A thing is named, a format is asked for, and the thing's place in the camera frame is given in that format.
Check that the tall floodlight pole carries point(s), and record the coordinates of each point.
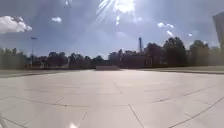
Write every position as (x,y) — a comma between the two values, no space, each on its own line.
(32,46)

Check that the grey building corner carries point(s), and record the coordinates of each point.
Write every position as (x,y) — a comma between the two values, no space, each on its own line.
(219,28)

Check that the row of dark trees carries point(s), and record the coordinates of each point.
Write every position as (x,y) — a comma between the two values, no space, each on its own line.
(133,58)

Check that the tall dark tower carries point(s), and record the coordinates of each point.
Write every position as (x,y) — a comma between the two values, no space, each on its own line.
(140,44)

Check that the low pale wall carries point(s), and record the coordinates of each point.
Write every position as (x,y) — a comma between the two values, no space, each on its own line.
(107,67)

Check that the pale stone slab plaza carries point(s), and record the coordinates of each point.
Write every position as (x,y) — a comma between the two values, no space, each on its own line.
(110,96)

